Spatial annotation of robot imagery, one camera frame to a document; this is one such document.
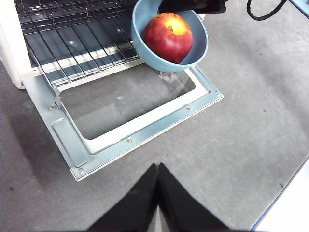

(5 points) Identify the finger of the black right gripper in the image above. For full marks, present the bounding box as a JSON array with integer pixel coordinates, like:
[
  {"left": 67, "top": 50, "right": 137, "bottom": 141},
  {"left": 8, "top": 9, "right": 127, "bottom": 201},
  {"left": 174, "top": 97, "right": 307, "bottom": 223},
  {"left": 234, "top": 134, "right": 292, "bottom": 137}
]
[
  {"left": 157, "top": 0, "right": 197, "bottom": 13},
  {"left": 193, "top": 0, "right": 228, "bottom": 15}
]

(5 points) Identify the metal wire oven rack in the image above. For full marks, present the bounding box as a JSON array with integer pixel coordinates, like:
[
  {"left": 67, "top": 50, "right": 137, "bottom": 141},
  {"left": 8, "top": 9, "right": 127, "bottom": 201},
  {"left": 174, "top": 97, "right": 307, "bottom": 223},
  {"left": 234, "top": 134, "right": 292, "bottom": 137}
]
[{"left": 14, "top": 0, "right": 143, "bottom": 87}]

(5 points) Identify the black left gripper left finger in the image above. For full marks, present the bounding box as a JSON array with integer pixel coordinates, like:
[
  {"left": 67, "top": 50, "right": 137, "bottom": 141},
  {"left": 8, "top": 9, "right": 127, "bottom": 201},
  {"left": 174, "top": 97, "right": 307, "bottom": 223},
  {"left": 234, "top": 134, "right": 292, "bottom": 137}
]
[{"left": 86, "top": 163, "right": 159, "bottom": 232}]

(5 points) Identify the oven door with beige handle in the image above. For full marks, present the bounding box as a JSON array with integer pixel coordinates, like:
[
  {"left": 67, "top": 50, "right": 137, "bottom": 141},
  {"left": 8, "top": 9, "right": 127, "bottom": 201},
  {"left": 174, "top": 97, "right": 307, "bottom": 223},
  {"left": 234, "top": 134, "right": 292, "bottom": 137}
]
[{"left": 21, "top": 63, "right": 225, "bottom": 183}]

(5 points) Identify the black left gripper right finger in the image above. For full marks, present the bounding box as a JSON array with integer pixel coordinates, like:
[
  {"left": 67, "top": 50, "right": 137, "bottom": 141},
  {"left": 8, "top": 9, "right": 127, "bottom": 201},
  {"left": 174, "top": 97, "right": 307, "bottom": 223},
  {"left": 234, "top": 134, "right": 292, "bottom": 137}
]
[{"left": 158, "top": 162, "right": 230, "bottom": 232}]

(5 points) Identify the black cable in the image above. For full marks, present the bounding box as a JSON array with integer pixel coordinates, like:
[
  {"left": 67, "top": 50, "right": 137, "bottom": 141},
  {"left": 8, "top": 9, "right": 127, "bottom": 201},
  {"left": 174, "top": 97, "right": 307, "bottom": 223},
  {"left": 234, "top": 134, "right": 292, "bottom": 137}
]
[{"left": 246, "top": 0, "right": 291, "bottom": 21}]

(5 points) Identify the red yellow apple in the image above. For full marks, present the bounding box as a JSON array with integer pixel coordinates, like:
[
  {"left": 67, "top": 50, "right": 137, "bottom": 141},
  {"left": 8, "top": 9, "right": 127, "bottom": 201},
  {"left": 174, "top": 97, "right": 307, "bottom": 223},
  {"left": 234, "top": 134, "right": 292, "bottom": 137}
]
[{"left": 142, "top": 12, "right": 195, "bottom": 65}]

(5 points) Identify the blue bowl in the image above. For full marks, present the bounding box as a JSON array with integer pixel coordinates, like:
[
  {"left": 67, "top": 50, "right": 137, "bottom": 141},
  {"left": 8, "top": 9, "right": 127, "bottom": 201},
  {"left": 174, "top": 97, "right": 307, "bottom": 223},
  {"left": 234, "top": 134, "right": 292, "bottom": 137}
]
[{"left": 130, "top": 0, "right": 209, "bottom": 73}]

